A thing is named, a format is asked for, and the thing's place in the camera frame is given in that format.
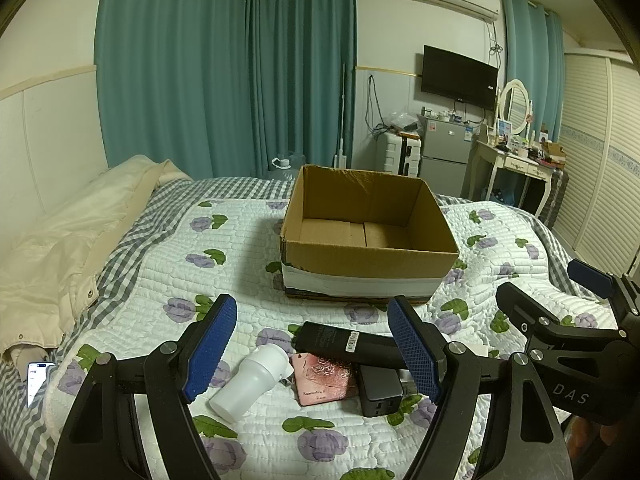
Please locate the cardboard box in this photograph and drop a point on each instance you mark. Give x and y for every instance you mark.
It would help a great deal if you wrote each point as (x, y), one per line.
(350, 260)

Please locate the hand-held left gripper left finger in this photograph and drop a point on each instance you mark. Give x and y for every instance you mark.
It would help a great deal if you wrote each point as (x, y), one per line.
(210, 355)

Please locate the white mop pole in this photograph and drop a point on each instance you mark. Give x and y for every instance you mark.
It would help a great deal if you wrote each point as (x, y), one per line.
(342, 120)

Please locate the silver small fridge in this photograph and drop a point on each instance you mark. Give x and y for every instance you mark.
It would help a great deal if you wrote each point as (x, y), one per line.
(442, 152)

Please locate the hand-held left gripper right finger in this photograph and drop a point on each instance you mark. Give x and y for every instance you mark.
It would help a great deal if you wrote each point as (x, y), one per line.
(415, 355)

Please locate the narrow green curtain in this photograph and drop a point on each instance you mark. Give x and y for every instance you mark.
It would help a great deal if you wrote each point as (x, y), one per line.
(532, 60)

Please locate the black wall television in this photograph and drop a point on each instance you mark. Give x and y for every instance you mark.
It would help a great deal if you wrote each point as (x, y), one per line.
(457, 77)

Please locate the clear water jug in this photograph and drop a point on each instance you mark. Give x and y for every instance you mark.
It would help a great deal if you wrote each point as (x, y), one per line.
(285, 165)

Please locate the clear plastic bag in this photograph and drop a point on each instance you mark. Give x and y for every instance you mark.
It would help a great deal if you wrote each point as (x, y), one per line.
(402, 121)

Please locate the white dressing table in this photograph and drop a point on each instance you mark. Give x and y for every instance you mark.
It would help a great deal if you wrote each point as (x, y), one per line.
(520, 162)

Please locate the oval white-framed mirror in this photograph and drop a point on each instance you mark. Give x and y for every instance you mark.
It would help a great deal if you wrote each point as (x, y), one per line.
(515, 105)

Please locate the white floral quilt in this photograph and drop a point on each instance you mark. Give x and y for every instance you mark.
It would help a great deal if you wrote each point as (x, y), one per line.
(240, 270)

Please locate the white padded headboard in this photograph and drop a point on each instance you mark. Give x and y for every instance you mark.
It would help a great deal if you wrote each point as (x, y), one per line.
(55, 150)

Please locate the black charger block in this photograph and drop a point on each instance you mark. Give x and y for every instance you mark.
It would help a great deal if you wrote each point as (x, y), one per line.
(377, 392)

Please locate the black cosmetic tube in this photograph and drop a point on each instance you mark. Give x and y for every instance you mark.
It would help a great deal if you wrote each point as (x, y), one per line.
(330, 340)

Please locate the white suitcase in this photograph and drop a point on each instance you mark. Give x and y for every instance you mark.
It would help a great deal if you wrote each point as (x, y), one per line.
(397, 155)

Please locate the white plastic bottle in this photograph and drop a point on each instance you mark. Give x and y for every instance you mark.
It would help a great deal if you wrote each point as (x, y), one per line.
(245, 385)

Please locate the wide green curtain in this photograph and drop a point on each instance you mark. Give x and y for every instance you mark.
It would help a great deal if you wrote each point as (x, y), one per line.
(200, 70)

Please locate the cream padded coat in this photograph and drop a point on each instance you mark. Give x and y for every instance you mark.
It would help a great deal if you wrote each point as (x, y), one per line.
(65, 240)

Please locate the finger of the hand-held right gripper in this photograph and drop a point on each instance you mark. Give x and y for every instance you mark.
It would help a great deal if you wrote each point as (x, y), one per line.
(525, 305)
(590, 277)

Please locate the white slatted wardrobe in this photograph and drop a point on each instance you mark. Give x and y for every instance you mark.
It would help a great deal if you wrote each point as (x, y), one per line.
(595, 150)

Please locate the smartphone with lit screen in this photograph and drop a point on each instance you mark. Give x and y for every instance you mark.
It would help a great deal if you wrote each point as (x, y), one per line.
(40, 382)

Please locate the pink rose-print case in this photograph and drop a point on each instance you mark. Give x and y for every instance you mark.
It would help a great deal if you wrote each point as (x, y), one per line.
(320, 380)

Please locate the blue basket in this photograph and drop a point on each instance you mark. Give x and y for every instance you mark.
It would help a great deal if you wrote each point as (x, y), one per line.
(500, 196)

